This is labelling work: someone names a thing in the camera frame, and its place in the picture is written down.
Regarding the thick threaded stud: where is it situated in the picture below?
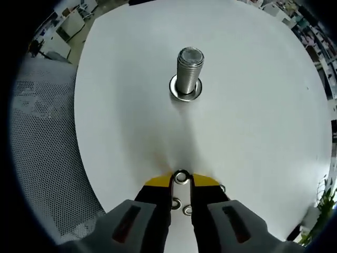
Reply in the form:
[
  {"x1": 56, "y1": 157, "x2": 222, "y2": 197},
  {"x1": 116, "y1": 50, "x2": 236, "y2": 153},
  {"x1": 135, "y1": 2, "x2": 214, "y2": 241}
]
[{"x1": 170, "y1": 46, "x2": 205, "y2": 103}]

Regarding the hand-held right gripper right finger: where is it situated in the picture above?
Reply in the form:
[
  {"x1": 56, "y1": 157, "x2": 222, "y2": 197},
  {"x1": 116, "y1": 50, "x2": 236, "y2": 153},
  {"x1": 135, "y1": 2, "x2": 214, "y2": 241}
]
[{"x1": 189, "y1": 172, "x2": 303, "y2": 253}]

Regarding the white mesh chair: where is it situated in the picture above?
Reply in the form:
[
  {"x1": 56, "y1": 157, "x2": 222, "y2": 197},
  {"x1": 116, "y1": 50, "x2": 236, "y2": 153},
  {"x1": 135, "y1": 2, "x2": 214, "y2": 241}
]
[{"x1": 12, "y1": 56, "x2": 111, "y2": 239}]

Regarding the black rubber ring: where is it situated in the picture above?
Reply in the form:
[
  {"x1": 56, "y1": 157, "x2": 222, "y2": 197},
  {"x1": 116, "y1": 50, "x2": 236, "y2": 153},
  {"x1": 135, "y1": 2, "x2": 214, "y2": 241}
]
[{"x1": 169, "y1": 74, "x2": 203, "y2": 102}]

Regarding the white low cabinet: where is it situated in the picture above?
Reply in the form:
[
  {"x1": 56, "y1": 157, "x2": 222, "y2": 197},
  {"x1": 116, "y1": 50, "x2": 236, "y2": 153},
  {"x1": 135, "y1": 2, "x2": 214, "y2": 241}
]
[{"x1": 42, "y1": 10, "x2": 87, "y2": 59}]

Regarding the green potted plant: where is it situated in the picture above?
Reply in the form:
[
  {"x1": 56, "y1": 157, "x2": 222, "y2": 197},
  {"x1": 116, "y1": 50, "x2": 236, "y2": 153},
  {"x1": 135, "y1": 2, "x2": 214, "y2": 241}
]
[{"x1": 302, "y1": 178, "x2": 337, "y2": 247}]

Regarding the storage shelf with white bins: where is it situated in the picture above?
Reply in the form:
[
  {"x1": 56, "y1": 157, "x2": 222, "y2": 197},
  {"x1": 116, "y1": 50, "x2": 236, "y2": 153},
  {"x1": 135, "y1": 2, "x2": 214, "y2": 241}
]
[{"x1": 289, "y1": 4, "x2": 337, "y2": 102}]

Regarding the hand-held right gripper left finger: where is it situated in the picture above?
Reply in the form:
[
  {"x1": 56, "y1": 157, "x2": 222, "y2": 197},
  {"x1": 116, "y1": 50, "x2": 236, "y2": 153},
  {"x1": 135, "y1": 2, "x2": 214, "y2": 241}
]
[{"x1": 57, "y1": 171, "x2": 175, "y2": 253}]

